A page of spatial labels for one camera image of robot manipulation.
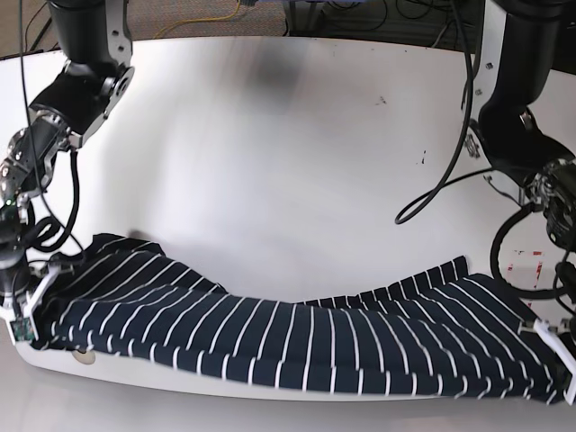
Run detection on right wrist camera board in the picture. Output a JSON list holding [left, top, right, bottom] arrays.
[[8, 317, 37, 344]]

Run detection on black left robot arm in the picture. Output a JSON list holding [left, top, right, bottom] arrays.
[[468, 1, 575, 302]]

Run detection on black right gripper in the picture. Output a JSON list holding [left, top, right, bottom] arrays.
[[1, 251, 71, 318]]

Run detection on left table grommet hole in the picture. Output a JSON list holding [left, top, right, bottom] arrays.
[[72, 350, 95, 365]]

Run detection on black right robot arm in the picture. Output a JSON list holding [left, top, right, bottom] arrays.
[[1, 1, 134, 317]]

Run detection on navy white striped t-shirt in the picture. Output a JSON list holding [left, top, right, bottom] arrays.
[[32, 234, 569, 404]]

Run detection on red tape marking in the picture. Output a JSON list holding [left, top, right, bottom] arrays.
[[505, 249, 545, 291]]

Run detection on yellow cable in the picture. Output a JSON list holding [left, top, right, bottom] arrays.
[[155, 0, 242, 40]]

